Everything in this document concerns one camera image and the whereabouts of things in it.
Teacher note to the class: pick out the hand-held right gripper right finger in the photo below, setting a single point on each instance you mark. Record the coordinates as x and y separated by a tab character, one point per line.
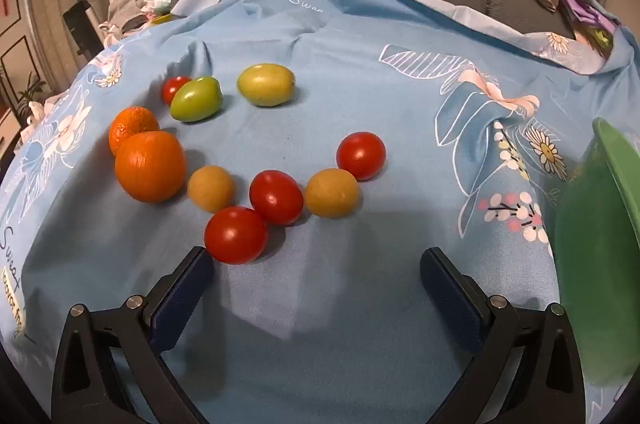
450	299

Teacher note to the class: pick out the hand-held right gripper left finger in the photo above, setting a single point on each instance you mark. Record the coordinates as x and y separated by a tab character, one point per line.
182	299

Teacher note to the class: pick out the small yellow round fruit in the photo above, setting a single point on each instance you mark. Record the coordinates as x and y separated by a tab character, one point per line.
211	188

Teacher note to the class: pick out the large orange mandarin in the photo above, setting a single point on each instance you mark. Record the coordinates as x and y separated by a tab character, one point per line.
150	166

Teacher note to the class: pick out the green plastic bowl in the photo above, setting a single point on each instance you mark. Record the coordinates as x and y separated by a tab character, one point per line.
600	254

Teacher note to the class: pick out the large yellow round fruit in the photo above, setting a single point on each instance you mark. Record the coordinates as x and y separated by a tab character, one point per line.
332	193

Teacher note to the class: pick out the small orange mandarin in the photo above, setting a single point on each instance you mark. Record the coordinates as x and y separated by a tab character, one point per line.
131	124

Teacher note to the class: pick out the green tomato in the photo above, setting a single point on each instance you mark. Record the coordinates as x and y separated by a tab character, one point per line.
196	99

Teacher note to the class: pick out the small red cherry tomato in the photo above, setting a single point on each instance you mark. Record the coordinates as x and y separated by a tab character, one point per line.
172	88

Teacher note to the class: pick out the blue floral bed sheet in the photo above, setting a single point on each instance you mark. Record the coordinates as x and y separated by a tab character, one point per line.
350	104

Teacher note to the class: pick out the yellow-green oval fruit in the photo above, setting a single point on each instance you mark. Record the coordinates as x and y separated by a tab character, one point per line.
265	84

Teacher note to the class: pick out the framed plant picture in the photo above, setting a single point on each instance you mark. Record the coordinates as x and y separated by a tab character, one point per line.
22	74

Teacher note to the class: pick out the mixed clothes pile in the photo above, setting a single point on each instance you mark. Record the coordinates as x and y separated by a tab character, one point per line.
130	14

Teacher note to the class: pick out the yellow-green cloth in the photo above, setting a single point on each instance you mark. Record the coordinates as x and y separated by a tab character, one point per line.
599	38

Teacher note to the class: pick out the purple cloth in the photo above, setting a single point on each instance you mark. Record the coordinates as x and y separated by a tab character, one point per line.
580	4

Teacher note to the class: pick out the red wall picture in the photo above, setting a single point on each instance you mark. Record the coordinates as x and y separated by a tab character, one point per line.
9	4

